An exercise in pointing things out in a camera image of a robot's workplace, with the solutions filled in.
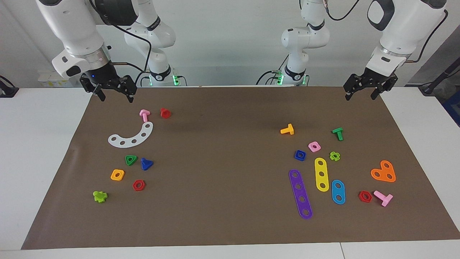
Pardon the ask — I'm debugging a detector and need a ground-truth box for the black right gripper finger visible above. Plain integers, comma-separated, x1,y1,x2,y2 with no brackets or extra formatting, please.
80,76,106,102
119,76,137,104

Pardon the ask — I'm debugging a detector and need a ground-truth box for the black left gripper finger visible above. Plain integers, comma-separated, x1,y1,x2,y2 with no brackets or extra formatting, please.
343,74,363,101
371,76,399,100

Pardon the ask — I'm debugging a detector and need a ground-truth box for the white cardboard box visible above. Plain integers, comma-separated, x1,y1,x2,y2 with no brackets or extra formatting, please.
38,70,83,88

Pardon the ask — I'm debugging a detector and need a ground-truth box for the black pole stand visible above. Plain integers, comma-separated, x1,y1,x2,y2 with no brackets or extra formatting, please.
419,59,460,96

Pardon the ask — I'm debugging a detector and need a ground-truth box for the white curved perforated plate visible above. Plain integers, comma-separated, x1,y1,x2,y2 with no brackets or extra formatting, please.
108,122,154,148

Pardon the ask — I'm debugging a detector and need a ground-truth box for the blue crate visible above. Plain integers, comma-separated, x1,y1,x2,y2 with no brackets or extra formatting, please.
441,92,460,126

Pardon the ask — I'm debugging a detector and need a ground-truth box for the black desk clamp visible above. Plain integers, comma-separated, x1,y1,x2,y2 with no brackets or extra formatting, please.
0,76,19,98

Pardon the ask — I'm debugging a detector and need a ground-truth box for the orange heart-shaped plate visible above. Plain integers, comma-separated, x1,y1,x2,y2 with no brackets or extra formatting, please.
371,160,396,183

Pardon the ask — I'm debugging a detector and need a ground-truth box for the yellow three-hole strip plate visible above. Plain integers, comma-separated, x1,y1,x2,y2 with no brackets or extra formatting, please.
314,157,330,192

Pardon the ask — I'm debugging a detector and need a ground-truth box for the blue two-hole strip plate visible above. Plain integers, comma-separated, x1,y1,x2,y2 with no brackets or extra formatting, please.
331,180,346,205

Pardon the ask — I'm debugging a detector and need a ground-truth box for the purple four-hole strip plate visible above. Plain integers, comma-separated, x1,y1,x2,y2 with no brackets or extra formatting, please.
289,169,313,220

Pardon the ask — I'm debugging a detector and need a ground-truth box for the brown table mat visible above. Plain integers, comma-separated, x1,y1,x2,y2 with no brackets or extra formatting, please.
21,86,460,250

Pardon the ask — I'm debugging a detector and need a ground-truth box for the black base cable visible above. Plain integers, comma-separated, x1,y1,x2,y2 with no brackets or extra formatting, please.
134,70,151,87
256,68,286,86

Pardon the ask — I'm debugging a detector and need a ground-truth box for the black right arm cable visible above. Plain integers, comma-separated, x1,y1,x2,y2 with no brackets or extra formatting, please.
88,0,153,74

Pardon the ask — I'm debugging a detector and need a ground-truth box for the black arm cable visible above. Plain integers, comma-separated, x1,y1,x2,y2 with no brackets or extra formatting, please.
88,0,153,74
323,0,449,64

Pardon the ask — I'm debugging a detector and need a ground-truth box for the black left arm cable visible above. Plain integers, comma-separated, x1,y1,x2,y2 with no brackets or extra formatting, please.
323,0,449,64

